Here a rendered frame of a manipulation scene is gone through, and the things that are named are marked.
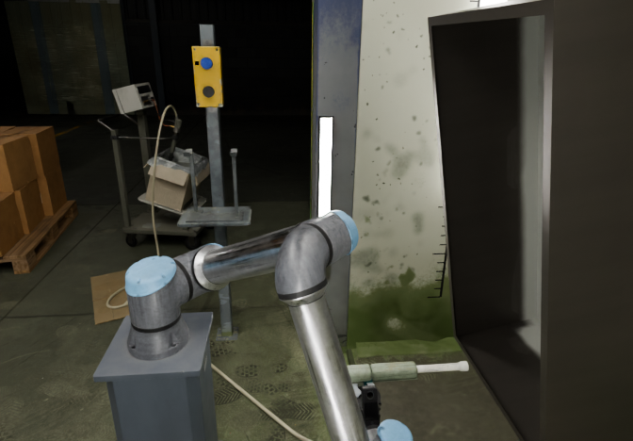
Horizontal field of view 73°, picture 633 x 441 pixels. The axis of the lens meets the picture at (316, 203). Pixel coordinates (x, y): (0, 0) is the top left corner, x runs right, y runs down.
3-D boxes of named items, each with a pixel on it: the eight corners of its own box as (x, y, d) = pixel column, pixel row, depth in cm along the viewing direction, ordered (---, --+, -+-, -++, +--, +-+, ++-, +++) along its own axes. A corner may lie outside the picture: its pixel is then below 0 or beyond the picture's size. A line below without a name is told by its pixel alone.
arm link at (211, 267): (159, 262, 145) (315, 212, 95) (201, 245, 158) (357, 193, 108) (175, 303, 146) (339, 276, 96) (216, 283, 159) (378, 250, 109)
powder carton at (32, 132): (25, 166, 389) (17, 126, 377) (60, 165, 394) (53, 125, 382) (6, 177, 354) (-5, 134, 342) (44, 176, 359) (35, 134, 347)
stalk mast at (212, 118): (233, 330, 248) (214, 24, 192) (232, 336, 242) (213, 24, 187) (222, 331, 247) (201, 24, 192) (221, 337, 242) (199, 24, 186)
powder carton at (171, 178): (161, 180, 378) (170, 138, 365) (207, 196, 380) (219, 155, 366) (132, 200, 328) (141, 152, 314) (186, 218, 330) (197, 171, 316)
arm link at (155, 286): (120, 317, 134) (112, 267, 129) (168, 294, 147) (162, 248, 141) (147, 335, 126) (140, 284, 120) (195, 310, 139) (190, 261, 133)
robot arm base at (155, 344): (119, 362, 129) (114, 334, 126) (137, 324, 147) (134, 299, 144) (183, 358, 131) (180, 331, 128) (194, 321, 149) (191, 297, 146)
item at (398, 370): (323, 423, 145) (325, 372, 136) (322, 411, 150) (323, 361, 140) (461, 413, 150) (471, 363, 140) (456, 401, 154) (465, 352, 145)
